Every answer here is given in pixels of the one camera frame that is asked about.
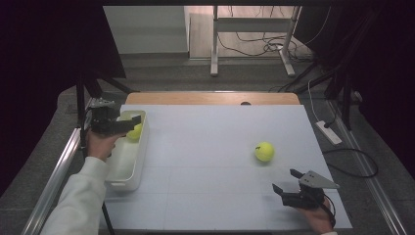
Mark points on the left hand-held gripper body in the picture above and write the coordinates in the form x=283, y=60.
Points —
x=104, y=122

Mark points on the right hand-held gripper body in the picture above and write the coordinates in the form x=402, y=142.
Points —
x=305, y=198

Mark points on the yellow tennis ball dark mark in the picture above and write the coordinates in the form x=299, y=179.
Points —
x=264, y=151

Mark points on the white plastic bin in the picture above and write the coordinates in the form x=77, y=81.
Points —
x=125, y=163

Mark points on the person's left hand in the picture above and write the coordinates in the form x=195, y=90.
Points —
x=99, y=145

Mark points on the person's right hand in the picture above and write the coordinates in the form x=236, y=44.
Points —
x=317, y=219

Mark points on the black metal stand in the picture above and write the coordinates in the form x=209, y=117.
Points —
x=346, y=104
x=80, y=94

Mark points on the white power strip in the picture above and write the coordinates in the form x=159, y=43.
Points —
x=329, y=133

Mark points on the white table cover sheet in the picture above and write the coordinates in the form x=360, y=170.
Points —
x=212, y=147

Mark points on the wooden table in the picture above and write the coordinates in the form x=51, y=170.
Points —
x=212, y=98

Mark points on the black curtain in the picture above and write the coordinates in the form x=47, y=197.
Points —
x=385, y=65
x=39, y=65

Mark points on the black table grommet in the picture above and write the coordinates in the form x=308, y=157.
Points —
x=245, y=103

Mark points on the white partition panel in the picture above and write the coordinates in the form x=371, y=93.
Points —
x=147, y=29

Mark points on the aluminium floor rail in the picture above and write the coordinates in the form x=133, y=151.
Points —
x=62, y=163
x=378, y=196

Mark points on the white metal desk frame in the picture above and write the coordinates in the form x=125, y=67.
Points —
x=214, y=42

